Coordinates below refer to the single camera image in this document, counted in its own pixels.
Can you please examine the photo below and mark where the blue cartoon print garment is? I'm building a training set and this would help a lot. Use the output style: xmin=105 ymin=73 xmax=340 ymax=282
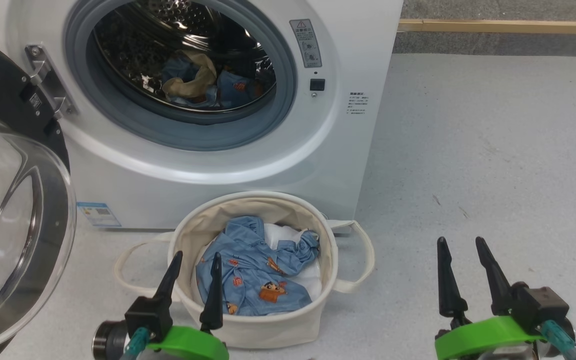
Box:
xmin=195 ymin=215 xmax=320 ymax=317
xmin=160 ymin=55 xmax=264 ymax=110

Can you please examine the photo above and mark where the teal plug left camera cable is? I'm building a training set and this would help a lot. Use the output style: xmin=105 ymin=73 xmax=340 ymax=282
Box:
xmin=120 ymin=327 xmax=151 ymax=360

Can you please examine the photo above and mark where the small printed text label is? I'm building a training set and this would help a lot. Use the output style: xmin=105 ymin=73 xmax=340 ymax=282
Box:
xmin=346 ymin=91 xmax=370 ymax=117

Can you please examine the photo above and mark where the teal plug camera cable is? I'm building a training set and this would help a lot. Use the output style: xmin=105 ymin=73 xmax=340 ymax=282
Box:
xmin=120 ymin=327 xmax=151 ymax=360
xmin=540 ymin=320 xmax=576 ymax=360

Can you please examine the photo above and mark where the blue energy label sticker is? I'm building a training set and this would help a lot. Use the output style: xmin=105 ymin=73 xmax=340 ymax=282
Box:
xmin=76 ymin=201 xmax=122 ymax=228

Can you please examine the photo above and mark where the metal door hinge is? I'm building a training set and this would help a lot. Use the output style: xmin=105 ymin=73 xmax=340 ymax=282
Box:
xmin=24 ymin=44 xmax=79 ymax=118

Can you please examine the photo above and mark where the cream canvas laundry basket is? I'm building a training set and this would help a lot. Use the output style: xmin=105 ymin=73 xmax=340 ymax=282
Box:
xmin=113 ymin=191 xmax=376 ymax=350

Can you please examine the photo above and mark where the cream printed garment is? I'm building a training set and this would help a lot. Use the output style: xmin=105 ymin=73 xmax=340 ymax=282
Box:
xmin=162 ymin=49 xmax=217 ymax=99

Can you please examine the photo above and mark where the wooden baseboard strip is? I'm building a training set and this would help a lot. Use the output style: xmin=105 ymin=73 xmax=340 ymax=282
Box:
xmin=398 ymin=18 xmax=576 ymax=36

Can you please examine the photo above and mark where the white cloth basket liner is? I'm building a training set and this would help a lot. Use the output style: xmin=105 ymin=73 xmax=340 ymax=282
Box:
xmin=263 ymin=222 xmax=324 ymax=303

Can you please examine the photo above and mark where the white front-load washing machine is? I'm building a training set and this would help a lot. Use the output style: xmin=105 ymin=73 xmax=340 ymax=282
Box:
xmin=0 ymin=0 xmax=404 ymax=231

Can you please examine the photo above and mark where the steel washer drum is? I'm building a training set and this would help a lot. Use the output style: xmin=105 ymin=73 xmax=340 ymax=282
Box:
xmin=93 ymin=0 xmax=277 ymax=113

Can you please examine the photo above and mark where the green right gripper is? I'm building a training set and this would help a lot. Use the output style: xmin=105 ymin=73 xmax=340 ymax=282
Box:
xmin=434 ymin=236 xmax=549 ymax=360

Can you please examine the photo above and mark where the teal plug right camera cable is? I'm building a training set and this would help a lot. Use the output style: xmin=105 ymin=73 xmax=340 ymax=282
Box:
xmin=540 ymin=320 xmax=576 ymax=360

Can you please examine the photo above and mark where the grey warning sticker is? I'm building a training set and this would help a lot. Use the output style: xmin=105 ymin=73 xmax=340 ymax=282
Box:
xmin=289 ymin=18 xmax=323 ymax=69

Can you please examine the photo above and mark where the grey rubber door gasket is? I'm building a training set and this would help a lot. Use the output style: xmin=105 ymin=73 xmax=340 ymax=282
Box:
xmin=63 ymin=0 xmax=298 ymax=152

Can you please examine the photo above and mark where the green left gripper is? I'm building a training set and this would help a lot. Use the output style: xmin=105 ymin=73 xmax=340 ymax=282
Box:
xmin=146 ymin=250 xmax=230 ymax=360

